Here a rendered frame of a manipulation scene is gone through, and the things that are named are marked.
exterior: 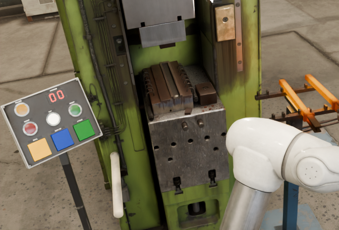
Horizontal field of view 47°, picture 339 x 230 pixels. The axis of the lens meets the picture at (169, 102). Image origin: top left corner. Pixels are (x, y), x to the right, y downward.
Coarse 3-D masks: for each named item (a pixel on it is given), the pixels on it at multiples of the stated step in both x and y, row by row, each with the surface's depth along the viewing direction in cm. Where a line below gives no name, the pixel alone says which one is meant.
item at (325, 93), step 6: (306, 78) 193; (312, 78) 190; (312, 84) 187; (318, 84) 183; (318, 90) 181; (324, 90) 177; (324, 96) 175; (330, 96) 172; (330, 102) 170; (336, 102) 164
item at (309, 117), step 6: (282, 84) 194; (288, 84) 193; (288, 90) 188; (294, 96) 183; (294, 102) 181; (300, 102) 178; (300, 108) 174; (306, 108) 173; (306, 114) 168; (312, 114) 168; (306, 120) 169; (312, 120) 164; (312, 126) 164; (318, 126) 160
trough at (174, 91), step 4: (164, 64) 222; (164, 68) 218; (168, 68) 218; (168, 72) 213; (168, 76) 209; (172, 76) 208; (168, 80) 205; (172, 80) 205; (172, 84) 201; (172, 88) 197; (176, 88) 196; (172, 92) 193; (176, 92) 193
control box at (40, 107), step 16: (32, 96) 162; (48, 96) 165; (64, 96) 168; (80, 96) 171; (16, 112) 159; (32, 112) 162; (48, 112) 164; (64, 112) 167; (80, 112) 170; (16, 128) 158; (48, 128) 164; (64, 128) 166; (96, 128) 172; (16, 144) 163; (48, 144) 163; (80, 144) 169; (32, 160) 160
